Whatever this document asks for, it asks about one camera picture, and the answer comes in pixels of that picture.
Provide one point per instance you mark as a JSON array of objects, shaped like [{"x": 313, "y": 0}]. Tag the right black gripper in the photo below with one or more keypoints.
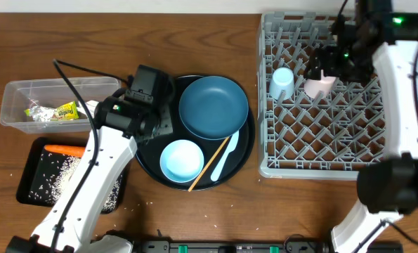
[{"x": 329, "y": 53}]

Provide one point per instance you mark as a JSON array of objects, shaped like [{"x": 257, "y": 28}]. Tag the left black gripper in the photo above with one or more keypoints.
[{"x": 169, "y": 126}]

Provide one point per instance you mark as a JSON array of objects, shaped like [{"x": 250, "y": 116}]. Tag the light blue bowl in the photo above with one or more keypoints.
[{"x": 181, "y": 161}]

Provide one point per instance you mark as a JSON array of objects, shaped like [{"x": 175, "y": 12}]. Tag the pink cup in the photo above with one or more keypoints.
[{"x": 314, "y": 87}]

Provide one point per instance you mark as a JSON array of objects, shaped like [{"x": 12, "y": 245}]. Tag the dark blue plate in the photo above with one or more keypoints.
[{"x": 213, "y": 107}]

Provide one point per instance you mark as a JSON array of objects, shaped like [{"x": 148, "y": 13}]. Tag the white tissue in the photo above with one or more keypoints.
[{"x": 91, "y": 105}]

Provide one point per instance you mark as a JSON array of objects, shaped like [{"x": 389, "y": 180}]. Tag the wooden chopstick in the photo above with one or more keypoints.
[{"x": 208, "y": 164}]

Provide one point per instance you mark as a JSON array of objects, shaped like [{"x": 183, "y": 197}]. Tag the light blue cup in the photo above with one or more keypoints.
[{"x": 282, "y": 81}]

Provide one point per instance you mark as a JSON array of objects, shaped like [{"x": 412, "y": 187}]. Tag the light blue plastic spoon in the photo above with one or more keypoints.
[{"x": 231, "y": 144}]

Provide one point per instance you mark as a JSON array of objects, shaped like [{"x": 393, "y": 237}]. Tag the orange carrot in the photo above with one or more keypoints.
[{"x": 75, "y": 151}]

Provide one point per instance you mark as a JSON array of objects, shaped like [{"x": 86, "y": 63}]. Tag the yellow snack wrapper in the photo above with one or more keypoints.
[{"x": 64, "y": 112}]

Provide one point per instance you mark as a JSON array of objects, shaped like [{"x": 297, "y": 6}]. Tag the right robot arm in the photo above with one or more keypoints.
[{"x": 385, "y": 43}]

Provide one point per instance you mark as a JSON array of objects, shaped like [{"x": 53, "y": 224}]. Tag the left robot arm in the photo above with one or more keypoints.
[{"x": 121, "y": 122}]

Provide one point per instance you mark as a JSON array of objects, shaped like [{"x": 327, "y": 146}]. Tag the grey dishwasher rack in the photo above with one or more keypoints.
[{"x": 313, "y": 138}]

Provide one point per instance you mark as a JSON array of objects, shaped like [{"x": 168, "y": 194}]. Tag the round black tray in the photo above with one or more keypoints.
[{"x": 148, "y": 154}]

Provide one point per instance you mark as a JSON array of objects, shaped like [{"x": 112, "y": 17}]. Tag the clear plastic bin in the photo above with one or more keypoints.
[{"x": 51, "y": 93}]

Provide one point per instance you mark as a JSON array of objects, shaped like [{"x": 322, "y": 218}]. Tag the pile of white rice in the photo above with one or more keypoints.
[{"x": 51, "y": 178}]

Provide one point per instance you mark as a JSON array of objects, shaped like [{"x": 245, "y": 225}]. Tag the black rectangular tray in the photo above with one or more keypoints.
[{"x": 36, "y": 151}]

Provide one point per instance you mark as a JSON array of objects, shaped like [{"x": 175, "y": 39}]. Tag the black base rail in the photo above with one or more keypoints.
[{"x": 292, "y": 245}]

